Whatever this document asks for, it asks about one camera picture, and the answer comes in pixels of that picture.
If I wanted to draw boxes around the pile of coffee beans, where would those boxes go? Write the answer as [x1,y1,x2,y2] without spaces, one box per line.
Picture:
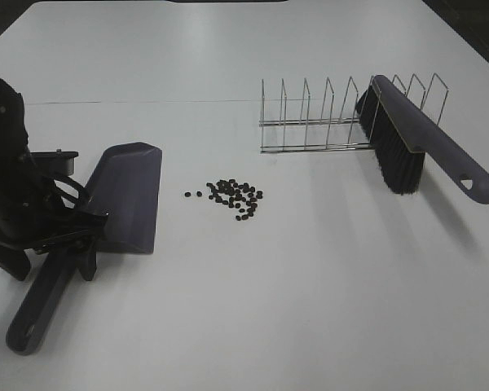
[181,178,265,222]

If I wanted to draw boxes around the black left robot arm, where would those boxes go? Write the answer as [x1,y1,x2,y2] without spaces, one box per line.
[0,78,107,281]

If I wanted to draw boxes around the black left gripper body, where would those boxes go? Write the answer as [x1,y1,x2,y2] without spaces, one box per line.
[0,151,108,252]

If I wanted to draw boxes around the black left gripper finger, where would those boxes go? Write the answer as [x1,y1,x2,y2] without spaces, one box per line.
[0,245,31,281]
[73,238,97,281]

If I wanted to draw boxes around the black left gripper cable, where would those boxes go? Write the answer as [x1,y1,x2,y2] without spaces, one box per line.
[51,173,90,213]

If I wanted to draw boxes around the purple hand brush black bristles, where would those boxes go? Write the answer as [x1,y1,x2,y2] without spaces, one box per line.
[355,75,489,204]

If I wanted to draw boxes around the chrome wire rack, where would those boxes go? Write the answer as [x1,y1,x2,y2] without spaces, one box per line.
[259,72,450,154]

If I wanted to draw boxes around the purple plastic dustpan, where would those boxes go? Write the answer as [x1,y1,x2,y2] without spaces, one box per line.
[6,142,162,355]

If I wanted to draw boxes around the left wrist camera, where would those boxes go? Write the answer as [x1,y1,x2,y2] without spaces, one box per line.
[31,149,79,176]

